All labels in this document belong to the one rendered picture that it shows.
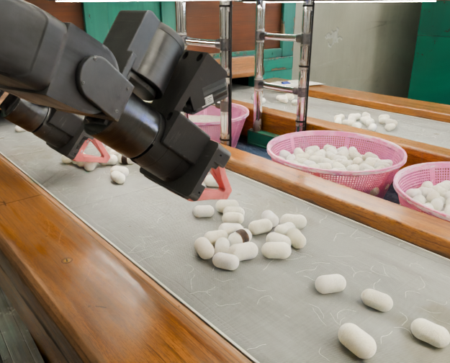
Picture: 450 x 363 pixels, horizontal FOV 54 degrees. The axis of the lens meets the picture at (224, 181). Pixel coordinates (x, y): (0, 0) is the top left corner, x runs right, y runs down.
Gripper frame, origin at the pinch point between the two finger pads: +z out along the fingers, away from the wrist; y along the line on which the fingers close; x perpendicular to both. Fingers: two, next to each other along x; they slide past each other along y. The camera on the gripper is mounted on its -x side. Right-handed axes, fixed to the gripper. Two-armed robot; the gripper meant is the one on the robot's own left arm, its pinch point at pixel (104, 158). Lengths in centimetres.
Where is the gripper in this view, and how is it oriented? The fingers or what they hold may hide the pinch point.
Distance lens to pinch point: 87.7
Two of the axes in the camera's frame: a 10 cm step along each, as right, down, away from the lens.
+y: -6.5, -2.8, 7.0
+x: -4.9, 8.6, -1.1
